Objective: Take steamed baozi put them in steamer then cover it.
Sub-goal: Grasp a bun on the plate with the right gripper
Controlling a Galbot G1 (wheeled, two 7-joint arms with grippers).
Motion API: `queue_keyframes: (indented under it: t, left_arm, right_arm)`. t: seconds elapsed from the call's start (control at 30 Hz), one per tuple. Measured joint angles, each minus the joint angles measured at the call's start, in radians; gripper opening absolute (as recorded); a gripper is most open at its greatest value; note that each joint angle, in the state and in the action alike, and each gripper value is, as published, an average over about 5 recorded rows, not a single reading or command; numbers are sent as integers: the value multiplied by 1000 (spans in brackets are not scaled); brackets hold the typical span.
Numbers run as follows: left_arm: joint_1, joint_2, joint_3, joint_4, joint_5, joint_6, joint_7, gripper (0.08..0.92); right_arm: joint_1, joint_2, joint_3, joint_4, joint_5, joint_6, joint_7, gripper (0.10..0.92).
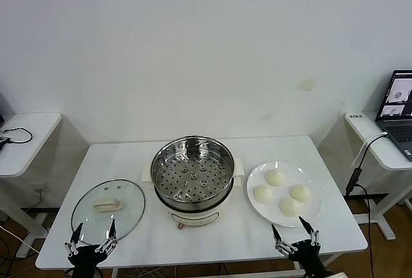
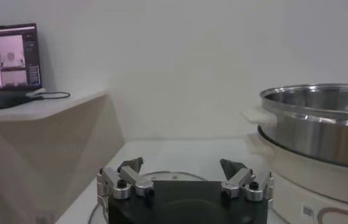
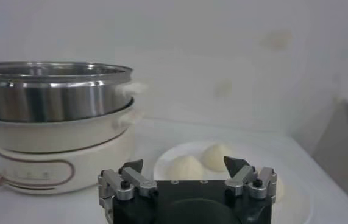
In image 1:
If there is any white floor cable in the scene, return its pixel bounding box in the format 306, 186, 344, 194
0, 225, 41, 254

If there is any perforated steel steamer basket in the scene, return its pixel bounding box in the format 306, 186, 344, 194
150, 134, 236, 209

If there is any black looped cable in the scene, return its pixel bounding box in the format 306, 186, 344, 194
0, 126, 33, 145

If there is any white steamed baozi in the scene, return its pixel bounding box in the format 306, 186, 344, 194
289, 184, 312, 202
265, 169, 286, 188
278, 197, 302, 218
253, 185, 274, 203

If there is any cream electric cooker pot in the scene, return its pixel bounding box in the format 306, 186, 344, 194
141, 156, 245, 230

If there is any white round plate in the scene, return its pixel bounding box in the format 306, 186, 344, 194
247, 161, 323, 228

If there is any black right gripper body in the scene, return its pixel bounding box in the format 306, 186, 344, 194
288, 239, 326, 278

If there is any white work table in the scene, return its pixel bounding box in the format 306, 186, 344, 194
35, 134, 370, 278

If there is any grey open laptop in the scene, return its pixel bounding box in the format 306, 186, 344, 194
375, 69, 412, 162

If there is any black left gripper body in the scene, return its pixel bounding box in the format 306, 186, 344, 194
66, 244, 112, 278

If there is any white side desk with cable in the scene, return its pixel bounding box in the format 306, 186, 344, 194
0, 112, 62, 258

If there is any glass lid with cream handle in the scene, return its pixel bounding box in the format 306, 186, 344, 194
71, 179, 146, 246

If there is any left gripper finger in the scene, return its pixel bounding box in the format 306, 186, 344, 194
64, 222, 84, 257
95, 218, 119, 255

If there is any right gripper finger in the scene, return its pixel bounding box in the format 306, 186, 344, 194
271, 224, 295, 256
298, 216, 321, 247

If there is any white side desk with laptop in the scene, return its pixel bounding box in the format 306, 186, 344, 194
342, 111, 412, 240

